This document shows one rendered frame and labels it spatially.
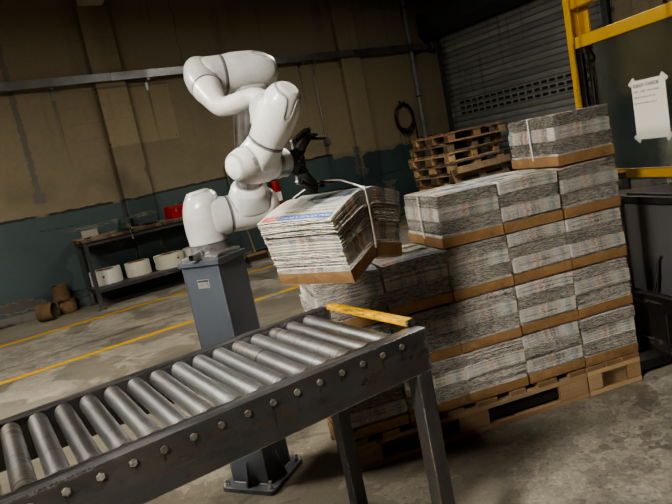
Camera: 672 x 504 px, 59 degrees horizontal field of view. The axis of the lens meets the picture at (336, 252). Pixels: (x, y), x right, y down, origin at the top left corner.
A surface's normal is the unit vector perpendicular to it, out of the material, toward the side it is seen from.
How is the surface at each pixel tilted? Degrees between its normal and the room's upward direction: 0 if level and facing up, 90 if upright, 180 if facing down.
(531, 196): 90
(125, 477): 90
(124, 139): 90
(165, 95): 90
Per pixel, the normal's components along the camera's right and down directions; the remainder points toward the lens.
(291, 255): -0.47, 0.51
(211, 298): -0.41, 0.22
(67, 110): 0.53, 0.03
